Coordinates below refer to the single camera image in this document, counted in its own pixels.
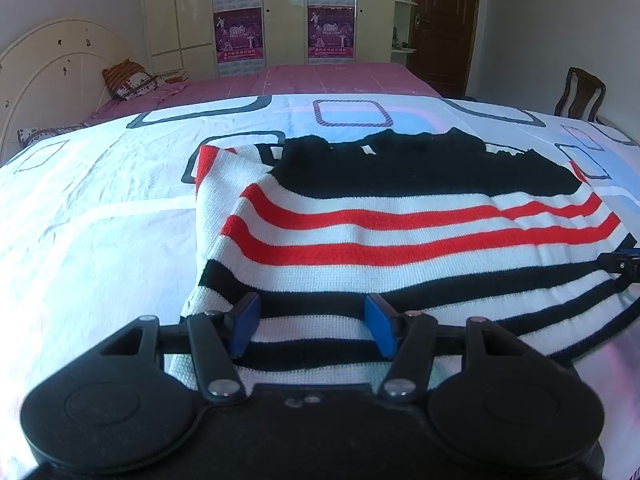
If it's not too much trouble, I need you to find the orange patterned pillow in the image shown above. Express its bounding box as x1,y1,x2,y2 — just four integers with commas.
102,58,166,101

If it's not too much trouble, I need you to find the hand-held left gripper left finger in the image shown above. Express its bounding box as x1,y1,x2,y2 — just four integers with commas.
100,292,263,406

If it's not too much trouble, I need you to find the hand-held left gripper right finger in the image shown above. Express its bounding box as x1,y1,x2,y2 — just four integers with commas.
364,293,527,404

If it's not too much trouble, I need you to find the purple wall poster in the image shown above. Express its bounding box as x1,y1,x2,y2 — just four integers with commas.
307,5,356,65
213,7,265,77

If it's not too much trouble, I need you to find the brown wooden door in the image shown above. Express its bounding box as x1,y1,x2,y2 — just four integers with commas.
407,0,484,99

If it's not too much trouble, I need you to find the striped knit sweater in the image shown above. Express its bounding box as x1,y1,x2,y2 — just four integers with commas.
180,128,640,392

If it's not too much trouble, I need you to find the white corner shelf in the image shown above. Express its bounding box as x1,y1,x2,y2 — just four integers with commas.
390,0,419,67

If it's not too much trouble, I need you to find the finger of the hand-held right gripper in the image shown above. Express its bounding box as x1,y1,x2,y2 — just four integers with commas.
597,247,640,282

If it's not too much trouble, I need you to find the cream arched headboard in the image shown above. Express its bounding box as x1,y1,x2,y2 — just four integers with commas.
0,18,134,162

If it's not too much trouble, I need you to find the white patterned bed sheet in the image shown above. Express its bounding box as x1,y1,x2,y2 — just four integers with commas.
0,92,640,480

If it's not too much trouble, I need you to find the wooden chair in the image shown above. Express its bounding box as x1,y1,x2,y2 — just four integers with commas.
553,66,607,124

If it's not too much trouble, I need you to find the pink bed sheet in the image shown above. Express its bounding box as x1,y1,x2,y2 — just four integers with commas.
81,62,444,124

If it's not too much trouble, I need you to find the cream wardrobe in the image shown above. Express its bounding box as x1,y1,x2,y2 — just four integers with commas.
138,0,419,79

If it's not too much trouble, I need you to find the white patterned pillow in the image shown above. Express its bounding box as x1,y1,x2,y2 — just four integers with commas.
17,122,94,149

